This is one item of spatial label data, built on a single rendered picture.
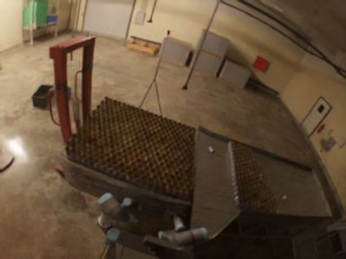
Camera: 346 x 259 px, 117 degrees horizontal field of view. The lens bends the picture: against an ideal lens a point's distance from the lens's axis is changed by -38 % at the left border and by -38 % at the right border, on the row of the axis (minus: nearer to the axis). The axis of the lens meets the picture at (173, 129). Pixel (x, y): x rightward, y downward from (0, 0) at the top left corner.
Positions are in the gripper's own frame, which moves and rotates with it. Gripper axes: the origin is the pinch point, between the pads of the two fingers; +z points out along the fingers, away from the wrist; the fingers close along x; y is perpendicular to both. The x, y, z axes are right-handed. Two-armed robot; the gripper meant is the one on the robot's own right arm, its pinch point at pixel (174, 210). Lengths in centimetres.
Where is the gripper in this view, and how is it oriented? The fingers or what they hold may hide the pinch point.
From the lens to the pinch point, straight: 181.1
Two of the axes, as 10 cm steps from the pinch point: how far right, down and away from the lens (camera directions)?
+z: -1.7, -1.7, 9.7
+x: 9.4, 2.7, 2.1
